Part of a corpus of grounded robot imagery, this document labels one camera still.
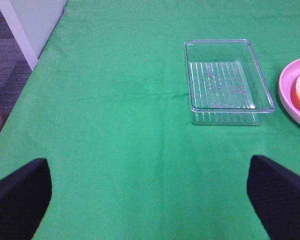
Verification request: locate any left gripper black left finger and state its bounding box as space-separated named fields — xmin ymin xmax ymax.
xmin=0 ymin=158 xmax=52 ymax=240

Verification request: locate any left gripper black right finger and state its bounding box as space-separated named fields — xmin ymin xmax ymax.
xmin=246 ymin=155 xmax=300 ymax=240

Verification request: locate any left clear plastic tray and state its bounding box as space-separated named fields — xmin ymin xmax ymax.
xmin=184 ymin=39 xmax=275 ymax=126

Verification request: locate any green tablecloth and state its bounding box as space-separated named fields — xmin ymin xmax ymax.
xmin=0 ymin=0 xmax=300 ymax=240

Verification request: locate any pink round plate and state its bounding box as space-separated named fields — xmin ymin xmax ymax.
xmin=278 ymin=58 xmax=300 ymax=125

